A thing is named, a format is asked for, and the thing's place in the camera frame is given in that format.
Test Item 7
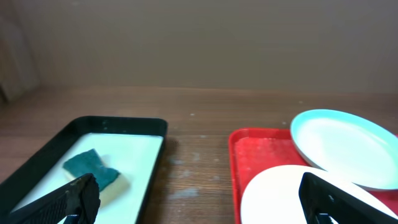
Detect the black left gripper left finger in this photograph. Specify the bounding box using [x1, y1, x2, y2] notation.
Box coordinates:
[1, 173, 101, 224]

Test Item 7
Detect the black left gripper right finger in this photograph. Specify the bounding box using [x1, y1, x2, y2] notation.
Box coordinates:
[298, 172, 397, 224]

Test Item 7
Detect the green and yellow sponge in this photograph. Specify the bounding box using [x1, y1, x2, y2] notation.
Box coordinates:
[62, 149, 130, 208]

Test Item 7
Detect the white plate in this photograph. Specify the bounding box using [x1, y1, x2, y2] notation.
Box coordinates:
[240, 165, 397, 224]

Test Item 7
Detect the light blue plate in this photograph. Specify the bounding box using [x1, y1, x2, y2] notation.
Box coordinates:
[290, 109, 397, 191]

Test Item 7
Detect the black water tray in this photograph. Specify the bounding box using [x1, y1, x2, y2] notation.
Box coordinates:
[1, 116, 168, 223]

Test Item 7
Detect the red plastic tray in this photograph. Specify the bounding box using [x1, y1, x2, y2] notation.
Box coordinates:
[229, 128, 397, 223]

